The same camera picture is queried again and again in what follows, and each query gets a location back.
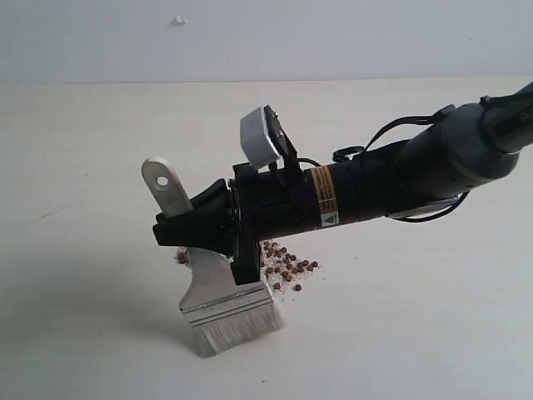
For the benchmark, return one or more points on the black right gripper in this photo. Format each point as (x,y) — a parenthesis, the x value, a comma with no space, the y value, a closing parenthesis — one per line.
(276,204)

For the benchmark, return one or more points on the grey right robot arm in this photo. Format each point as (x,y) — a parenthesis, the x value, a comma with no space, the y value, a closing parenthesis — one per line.
(413,180)

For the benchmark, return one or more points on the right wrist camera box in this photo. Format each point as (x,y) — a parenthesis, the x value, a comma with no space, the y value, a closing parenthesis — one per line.
(263,139)

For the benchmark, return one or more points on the pile of brown beans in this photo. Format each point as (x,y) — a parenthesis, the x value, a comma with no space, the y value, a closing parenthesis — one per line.
(287,266)

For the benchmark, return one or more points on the white-handled paint brush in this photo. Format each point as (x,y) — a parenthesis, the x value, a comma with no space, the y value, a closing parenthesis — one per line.
(220,313)

